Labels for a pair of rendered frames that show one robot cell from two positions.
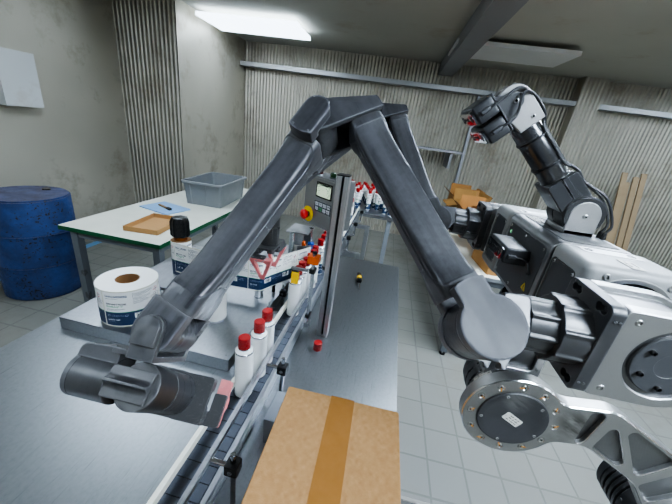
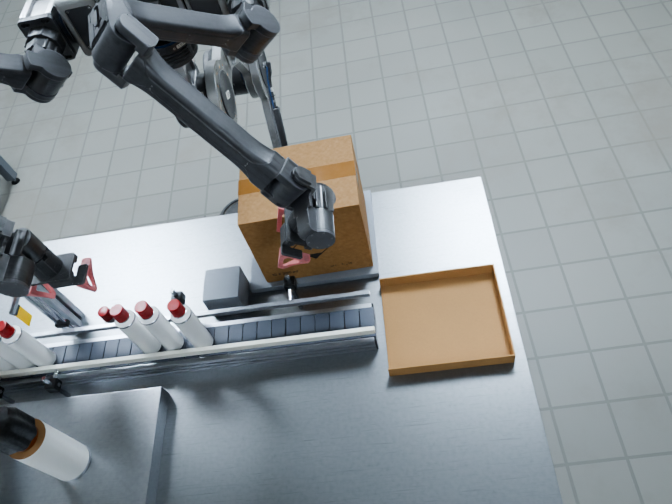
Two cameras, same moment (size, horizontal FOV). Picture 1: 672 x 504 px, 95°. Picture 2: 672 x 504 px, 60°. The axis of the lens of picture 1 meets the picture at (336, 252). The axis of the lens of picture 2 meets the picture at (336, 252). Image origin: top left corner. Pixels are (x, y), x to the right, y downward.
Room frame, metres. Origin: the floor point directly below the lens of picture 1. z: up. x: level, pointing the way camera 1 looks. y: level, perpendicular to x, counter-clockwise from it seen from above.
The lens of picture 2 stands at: (0.24, 0.99, 2.18)
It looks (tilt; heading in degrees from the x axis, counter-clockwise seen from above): 54 degrees down; 274
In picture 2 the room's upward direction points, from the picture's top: 17 degrees counter-clockwise
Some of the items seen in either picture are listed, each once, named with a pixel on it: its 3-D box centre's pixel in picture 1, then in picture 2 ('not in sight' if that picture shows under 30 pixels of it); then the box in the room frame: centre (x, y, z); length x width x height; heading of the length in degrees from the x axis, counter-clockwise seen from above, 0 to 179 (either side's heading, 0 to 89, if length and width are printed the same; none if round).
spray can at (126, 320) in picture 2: (266, 336); (135, 329); (0.82, 0.19, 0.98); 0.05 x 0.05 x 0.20
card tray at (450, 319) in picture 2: not in sight; (443, 318); (0.07, 0.30, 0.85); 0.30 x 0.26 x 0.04; 172
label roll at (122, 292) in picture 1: (129, 295); not in sight; (0.99, 0.76, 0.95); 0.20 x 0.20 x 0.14
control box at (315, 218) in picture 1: (327, 201); not in sight; (1.15, 0.06, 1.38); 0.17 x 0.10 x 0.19; 47
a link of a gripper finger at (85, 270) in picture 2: (264, 263); (78, 279); (0.82, 0.21, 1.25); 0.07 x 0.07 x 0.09; 83
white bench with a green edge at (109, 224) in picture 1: (195, 243); not in sight; (2.77, 1.38, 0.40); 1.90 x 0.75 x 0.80; 173
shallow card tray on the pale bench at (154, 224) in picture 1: (155, 223); not in sight; (2.10, 1.34, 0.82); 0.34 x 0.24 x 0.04; 179
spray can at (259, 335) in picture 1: (258, 348); (158, 326); (0.76, 0.20, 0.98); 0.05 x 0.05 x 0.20
